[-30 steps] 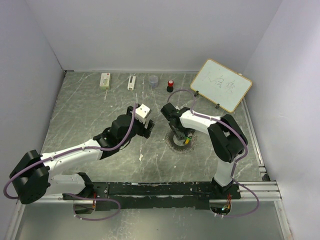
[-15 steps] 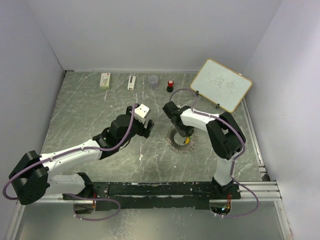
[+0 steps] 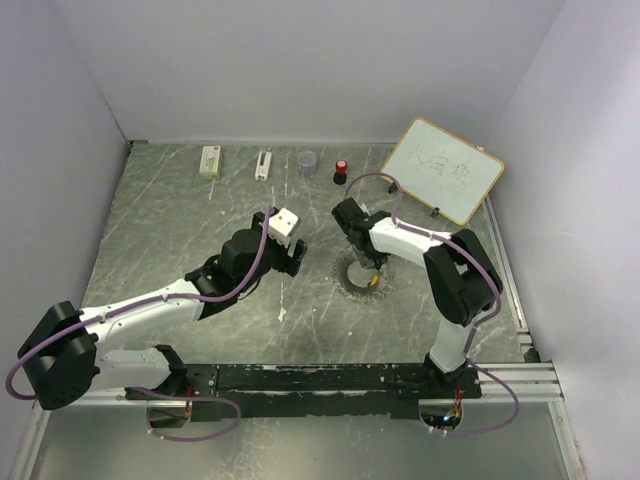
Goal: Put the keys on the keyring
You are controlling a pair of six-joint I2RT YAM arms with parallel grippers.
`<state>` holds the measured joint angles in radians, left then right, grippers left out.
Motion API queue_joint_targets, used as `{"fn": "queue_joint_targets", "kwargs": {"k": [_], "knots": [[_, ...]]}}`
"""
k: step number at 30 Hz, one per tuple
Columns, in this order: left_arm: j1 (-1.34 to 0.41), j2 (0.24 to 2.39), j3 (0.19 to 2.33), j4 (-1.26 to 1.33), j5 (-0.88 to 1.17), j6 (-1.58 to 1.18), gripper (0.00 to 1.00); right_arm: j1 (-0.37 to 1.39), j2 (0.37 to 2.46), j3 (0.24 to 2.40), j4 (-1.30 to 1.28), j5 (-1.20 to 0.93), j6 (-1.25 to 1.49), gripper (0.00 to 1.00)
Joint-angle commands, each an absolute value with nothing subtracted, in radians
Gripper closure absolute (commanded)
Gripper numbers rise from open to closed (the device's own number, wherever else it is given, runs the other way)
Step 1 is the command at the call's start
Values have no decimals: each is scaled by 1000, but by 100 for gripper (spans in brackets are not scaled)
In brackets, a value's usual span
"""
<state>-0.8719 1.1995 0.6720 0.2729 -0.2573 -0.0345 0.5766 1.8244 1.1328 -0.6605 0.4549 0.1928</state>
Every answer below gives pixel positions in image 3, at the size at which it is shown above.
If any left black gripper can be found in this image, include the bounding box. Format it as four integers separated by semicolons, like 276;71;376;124
236;210;308;292

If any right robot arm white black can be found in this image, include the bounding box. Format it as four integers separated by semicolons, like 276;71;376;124
331;198;503;398

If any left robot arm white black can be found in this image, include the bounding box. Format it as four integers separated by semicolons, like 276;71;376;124
5;208;307;410

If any red black stamp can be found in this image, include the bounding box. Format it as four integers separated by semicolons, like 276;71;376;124
333;159;348;185

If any white stapler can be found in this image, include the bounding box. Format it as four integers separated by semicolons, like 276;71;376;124
254;151;272;182

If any clear cup of paperclips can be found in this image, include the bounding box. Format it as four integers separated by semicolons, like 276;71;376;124
297;150;318;177

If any green white staples box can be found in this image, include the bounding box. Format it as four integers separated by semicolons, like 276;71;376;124
199;145;221;179

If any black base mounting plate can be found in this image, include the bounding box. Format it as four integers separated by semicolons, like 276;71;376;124
171;363;481;422

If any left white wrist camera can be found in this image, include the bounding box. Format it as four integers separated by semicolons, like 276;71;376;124
268;208;301;248

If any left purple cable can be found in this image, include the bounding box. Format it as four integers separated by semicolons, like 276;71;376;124
4;204;276;442

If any purple cable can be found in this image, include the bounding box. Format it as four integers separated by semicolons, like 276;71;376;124
4;204;276;442
344;172;519;437

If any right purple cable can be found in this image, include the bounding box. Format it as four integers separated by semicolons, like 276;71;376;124
344;172;519;437

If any small whiteboard yellow frame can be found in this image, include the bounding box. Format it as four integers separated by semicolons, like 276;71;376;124
381;117;505;226

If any aluminium rail frame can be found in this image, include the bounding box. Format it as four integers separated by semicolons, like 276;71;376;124
29;198;576;479

